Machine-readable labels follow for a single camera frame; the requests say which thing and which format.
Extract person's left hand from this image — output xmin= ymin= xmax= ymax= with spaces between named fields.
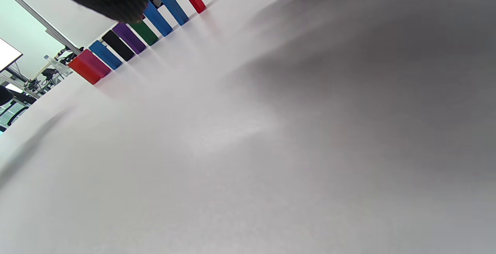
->
xmin=0 ymin=85 xmax=14 ymax=106

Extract purple domino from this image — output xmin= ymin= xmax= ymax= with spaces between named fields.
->
xmin=112 ymin=22 xmax=147 ymax=55

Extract black domino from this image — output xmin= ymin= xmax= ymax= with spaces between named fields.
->
xmin=102 ymin=30 xmax=136 ymax=62

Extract green domino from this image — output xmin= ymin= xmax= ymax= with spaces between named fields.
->
xmin=129 ymin=20 xmax=160 ymax=47

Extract blue domino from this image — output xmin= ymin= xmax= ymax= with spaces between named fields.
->
xmin=89 ymin=40 xmax=123 ymax=71
xmin=156 ymin=0 xmax=190 ymax=26
xmin=143 ymin=2 xmax=174 ymax=37

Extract pink domino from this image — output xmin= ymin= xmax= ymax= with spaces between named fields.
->
xmin=79 ymin=49 xmax=112 ymax=78

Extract orange domino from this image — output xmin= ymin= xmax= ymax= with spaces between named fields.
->
xmin=68 ymin=57 xmax=102 ymax=85

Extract black mesh office chair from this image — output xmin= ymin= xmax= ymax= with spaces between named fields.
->
xmin=0 ymin=91 xmax=37 ymax=132

